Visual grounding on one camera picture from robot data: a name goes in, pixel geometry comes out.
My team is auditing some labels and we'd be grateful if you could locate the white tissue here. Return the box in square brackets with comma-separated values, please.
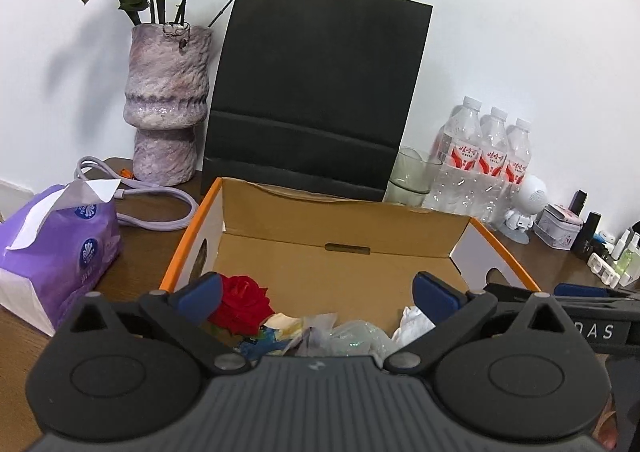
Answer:
[392, 306, 435, 352]

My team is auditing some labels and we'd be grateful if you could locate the red rose flower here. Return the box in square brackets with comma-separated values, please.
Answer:
[208, 276, 274, 337]

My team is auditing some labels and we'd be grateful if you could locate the blue snack packet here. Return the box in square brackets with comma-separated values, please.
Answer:
[236, 313, 304, 362]

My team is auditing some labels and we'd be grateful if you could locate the iridescent plastic bag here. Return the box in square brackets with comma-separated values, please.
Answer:
[291, 313, 399, 363]

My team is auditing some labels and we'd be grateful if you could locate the white contact lens case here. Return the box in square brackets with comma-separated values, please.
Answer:
[587, 253, 622, 288]

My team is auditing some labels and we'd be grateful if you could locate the tall black tube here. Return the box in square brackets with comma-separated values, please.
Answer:
[570, 212, 601, 260]

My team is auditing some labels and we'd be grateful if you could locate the small tin box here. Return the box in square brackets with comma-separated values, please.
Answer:
[534, 204, 584, 250]

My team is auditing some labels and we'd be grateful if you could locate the green spray bottle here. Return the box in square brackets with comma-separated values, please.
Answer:
[615, 244, 639, 279]

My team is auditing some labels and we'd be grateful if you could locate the white astronaut figure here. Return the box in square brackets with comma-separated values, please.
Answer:
[499, 175, 548, 245]

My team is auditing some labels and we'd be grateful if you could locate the left water bottle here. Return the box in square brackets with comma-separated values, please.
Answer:
[426, 96, 483, 214]

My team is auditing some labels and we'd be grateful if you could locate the water bottle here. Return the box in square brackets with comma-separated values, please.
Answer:
[495, 118, 532, 227]
[472, 106, 509, 224]
[426, 96, 483, 214]

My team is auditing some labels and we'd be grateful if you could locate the glass cup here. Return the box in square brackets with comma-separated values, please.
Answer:
[383, 146, 442, 207]

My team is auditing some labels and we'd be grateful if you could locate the red cardboard box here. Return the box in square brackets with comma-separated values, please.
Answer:
[160, 178, 539, 333]

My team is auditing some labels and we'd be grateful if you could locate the right water bottle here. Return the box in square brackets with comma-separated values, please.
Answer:
[495, 118, 532, 227]

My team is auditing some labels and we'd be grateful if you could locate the purple tissue pack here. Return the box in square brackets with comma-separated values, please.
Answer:
[1, 179, 122, 336]

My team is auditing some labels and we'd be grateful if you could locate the middle water bottle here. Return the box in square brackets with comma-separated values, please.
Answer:
[472, 106, 509, 224]

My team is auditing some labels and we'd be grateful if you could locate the purple ceramic vase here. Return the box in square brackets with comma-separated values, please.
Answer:
[122, 24, 212, 186]

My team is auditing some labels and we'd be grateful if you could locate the black paper bag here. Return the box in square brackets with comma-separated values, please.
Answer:
[202, 0, 432, 201]

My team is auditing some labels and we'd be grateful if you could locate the purple cable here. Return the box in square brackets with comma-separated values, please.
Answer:
[72, 155, 201, 233]

